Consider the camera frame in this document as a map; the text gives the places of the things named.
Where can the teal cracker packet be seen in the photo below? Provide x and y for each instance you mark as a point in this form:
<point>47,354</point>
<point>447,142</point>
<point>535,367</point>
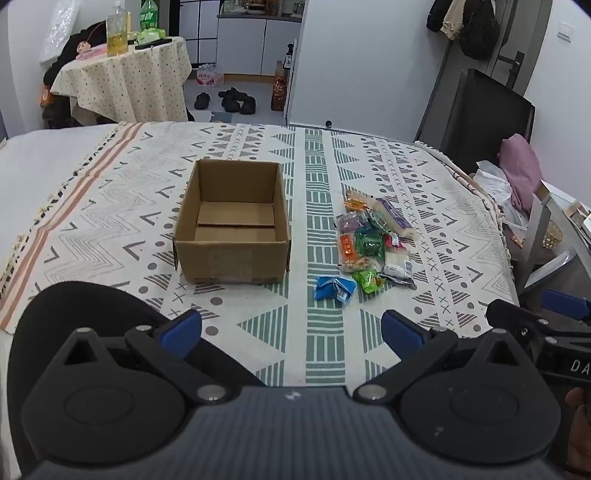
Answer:
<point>376,220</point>

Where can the woven basket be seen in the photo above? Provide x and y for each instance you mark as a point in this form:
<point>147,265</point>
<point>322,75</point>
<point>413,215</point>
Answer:
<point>551,236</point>

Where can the white snack packet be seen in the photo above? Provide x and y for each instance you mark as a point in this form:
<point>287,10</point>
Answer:
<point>397,265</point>

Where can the white bed sheet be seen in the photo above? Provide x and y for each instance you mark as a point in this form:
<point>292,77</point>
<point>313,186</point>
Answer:
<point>37,152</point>

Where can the table with dotted tablecloth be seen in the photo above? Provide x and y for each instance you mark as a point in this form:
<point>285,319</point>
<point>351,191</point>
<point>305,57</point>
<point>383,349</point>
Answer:
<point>124,78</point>

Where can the brown cardboard box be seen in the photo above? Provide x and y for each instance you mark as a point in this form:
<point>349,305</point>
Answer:
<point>231,261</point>

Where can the grey metal stand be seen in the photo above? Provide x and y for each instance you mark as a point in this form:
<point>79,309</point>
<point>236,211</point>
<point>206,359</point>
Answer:
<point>535,230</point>

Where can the black monitor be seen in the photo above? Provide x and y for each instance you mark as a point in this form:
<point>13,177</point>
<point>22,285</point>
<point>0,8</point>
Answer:
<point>485,120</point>

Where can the white kitchen cabinet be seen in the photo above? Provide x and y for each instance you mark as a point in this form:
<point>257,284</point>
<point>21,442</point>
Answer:
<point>249,46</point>

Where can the green tissue pack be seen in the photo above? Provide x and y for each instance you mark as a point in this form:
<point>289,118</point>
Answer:
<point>150,36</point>

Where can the black slipper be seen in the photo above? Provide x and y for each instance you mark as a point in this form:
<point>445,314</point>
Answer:
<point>234,92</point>
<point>231,105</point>
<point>248,105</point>
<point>202,100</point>

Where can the white wrapped panel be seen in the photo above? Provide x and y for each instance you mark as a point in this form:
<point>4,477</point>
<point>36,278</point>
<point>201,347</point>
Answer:
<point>57,27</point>

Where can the long purple white packet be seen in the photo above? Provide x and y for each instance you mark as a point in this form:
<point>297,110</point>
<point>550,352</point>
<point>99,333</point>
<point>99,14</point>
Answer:
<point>393,214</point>

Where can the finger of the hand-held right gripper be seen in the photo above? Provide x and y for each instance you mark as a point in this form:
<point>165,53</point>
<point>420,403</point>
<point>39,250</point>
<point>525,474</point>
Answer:
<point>517,316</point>
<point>565,304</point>

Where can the white light switch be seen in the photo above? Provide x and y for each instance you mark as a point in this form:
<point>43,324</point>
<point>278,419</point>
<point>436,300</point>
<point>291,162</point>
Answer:
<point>565,32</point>

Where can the hanging beige garment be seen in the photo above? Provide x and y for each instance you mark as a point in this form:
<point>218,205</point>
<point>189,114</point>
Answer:
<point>451,21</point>

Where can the round purple snack packet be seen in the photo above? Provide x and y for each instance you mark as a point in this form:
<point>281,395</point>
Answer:
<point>348,224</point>

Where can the green soda bottle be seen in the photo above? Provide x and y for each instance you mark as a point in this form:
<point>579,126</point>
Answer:
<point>148,16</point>

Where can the dark cloth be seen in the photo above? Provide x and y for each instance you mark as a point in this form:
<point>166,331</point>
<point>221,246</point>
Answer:
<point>46,318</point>

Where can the hanging dark jacket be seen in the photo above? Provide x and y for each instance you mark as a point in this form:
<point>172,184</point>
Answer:
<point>480,27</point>

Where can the pack of water bottles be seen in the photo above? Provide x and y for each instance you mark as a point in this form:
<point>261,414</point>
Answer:
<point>210,75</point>

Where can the dark clothes pile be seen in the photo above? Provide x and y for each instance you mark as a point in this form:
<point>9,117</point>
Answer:
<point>69,44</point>

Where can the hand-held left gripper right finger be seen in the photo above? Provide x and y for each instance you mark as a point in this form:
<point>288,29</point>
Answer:
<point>400,333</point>

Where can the black remote control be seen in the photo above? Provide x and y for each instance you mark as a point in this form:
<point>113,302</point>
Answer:
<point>152,44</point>

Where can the blue snack packet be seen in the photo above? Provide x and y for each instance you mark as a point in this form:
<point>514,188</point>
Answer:
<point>334,288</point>

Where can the black framed glass door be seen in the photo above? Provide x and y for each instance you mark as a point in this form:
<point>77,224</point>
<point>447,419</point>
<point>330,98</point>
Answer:
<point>198,27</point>

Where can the orange snack packet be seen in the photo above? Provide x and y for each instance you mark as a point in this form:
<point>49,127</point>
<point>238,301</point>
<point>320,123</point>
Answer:
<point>347,247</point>

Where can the pink cloth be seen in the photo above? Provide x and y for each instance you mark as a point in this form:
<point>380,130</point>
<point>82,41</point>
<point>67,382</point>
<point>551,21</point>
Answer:
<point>524,170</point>

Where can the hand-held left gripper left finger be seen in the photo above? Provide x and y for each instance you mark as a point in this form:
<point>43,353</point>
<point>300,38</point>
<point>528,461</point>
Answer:
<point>181,332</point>

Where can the white plastic bag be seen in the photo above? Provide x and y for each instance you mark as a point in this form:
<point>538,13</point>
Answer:
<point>494,184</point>

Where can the person's right hand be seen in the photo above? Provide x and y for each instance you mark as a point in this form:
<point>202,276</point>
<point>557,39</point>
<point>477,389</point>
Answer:
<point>581,429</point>

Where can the small bright green packet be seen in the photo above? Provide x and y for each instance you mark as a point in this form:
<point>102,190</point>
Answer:
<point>364,280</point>

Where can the green snack packet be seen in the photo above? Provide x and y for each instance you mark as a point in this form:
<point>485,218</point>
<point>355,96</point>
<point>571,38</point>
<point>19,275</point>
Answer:
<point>369,244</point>

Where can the orange cracker packet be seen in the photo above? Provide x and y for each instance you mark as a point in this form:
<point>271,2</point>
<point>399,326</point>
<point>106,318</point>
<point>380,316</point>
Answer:
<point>358,201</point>

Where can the pink pouch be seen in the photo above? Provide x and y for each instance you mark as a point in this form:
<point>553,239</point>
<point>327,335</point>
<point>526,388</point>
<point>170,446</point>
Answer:
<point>92,51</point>

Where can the grey door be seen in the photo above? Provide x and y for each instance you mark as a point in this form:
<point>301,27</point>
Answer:
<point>531,37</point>

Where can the yellow oil bottle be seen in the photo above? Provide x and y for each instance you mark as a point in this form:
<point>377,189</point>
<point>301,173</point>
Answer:
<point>117,41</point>

